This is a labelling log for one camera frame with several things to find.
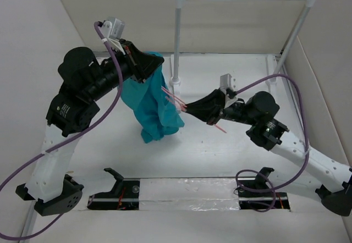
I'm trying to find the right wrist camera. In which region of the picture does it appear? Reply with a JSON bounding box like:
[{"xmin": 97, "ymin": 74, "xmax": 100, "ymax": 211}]
[{"xmin": 219, "ymin": 74, "xmax": 236, "ymax": 99}]

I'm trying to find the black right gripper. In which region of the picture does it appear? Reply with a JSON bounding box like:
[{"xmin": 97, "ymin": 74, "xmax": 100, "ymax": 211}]
[{"xmin": 182, "ymin": 86, "xmax": 257, "ymax": 125}]

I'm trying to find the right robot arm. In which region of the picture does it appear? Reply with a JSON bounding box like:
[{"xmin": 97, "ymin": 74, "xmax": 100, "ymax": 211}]
[{"xmin": 185, "ymin": 89, "xmax": 351, "ymax": 217}]

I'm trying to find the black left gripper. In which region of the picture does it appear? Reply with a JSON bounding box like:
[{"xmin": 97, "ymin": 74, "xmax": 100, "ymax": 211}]
[{"xmin": 87, "ymin": 38, "xmax": 165, "ymax": 101}]

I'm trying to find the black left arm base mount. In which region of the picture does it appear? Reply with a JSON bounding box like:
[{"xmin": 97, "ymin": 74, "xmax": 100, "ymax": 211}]
[{"xmin": 87, "ymin": 168, "xmax": 140, "ymax": 211}]

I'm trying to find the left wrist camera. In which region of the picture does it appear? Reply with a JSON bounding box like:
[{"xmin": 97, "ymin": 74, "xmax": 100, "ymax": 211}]
[{"xmin": 101, "ymin": 17, "xmax": 125, "ymax": 40}]

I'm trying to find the pink wire hanger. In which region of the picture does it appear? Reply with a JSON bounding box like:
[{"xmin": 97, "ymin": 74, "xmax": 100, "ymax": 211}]
[{"xmin": 162, "ymin": 86, "xmax": 236, "ymax": 133}]

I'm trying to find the white clothes rack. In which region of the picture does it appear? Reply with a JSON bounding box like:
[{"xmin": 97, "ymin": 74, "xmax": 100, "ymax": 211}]
[{"xmin": 169, "ymin": 0, "xmax": 316, "ymax": 96}]

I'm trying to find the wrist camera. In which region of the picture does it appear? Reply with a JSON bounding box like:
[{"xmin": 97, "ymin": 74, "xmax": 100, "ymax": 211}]
[
  {"xmin": 101, "ymin": 17, "xmax": 125, "ymax": 40},
  {"xmin": 219, "ymin": 74, "xmax": 236, "ymax": 99}
]

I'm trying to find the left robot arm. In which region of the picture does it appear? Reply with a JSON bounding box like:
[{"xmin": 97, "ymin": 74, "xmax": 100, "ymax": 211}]
[{"xmin": 16, "ymin": 40, "xmax": 164, "ymax": 217}]

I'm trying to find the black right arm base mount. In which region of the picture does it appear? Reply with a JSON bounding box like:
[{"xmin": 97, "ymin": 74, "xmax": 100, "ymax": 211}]
[{"xmin": 233, "ymin": 167, "xmax": 290, "ymax": 212}]

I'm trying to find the teal t shirt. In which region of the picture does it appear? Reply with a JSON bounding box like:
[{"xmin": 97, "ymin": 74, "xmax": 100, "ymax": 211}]
[{"xmin": 121, "ymin": 66, "xmax": 184, "ymax": 143}]

